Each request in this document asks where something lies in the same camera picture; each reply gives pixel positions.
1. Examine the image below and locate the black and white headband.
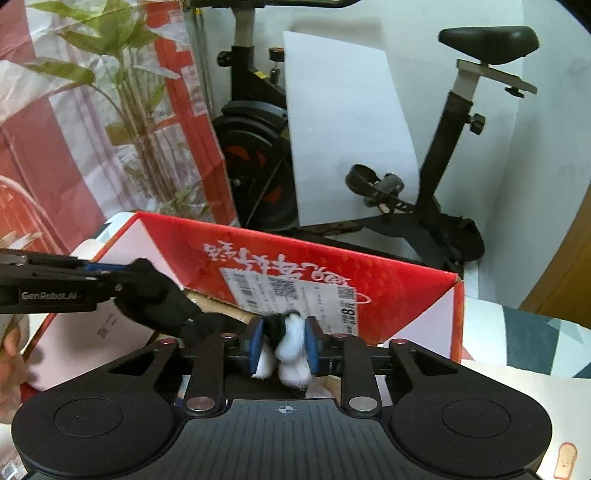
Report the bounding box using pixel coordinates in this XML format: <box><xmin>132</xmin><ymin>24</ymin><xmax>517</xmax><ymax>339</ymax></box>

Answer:
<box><xmin>114</xmin><ymin>258</ymin><xmax>312</xmax><ymax>389</ymax></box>

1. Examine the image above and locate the person's left hand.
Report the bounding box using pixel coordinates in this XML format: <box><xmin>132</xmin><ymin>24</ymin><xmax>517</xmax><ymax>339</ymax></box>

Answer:
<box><xmin>1</xmin><ymin>315</ymin><xmax>31</xmax><ymax>425</ymax></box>

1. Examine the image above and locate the red strawberry cardboard box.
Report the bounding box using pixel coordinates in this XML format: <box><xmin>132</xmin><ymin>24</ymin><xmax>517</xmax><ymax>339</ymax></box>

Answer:
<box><xmin>20</xmin><ymin>210</ymin><xmax>467</xmax><ymax>402</ymax></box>

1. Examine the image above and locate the black exercise bike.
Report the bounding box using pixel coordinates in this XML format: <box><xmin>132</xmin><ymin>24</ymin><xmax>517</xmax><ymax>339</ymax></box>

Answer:
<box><xmin>213</xmin><ymin>1</ymin><xmax>540</xmax><ymax>273</ymax></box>

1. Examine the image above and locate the red patterned backdrop cloth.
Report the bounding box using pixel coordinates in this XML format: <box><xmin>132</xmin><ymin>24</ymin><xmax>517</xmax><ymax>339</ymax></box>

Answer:
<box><xmin>1</xmin><ymin>1</ymin><xmax>236</xmax><ymax>253</ymax></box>

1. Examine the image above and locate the white foam board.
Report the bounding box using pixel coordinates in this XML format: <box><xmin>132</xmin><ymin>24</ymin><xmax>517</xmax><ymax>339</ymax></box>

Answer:
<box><xmin>283</xmin><ymin>32</ymin><xmax>420</xmax><ymax>226</ymax></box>

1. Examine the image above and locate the wooden door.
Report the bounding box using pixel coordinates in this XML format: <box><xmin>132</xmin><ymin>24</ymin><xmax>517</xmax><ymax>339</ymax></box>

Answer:
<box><xmin>520</xmin><ymin>189</ymin><xmax>591</xmax><ymax>328</ymax></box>

